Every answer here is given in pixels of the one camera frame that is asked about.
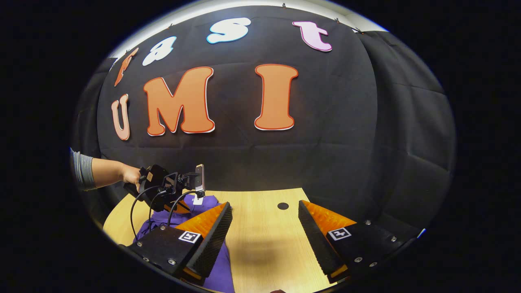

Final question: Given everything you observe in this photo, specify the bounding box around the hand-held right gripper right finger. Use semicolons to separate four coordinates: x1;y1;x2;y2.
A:
298;200;420;284

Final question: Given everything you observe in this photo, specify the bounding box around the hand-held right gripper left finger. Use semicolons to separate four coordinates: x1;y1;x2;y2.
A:
118;201;233;285

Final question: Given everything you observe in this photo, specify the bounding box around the purple shirt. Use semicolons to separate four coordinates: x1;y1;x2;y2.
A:
134;195;236;293

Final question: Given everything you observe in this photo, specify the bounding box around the black backdrop cloth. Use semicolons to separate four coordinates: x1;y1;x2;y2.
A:
71;5;456;245

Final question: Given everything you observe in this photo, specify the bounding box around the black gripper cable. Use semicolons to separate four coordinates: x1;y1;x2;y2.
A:
148;189;169;232
129;185;163;241
167;190;198;227

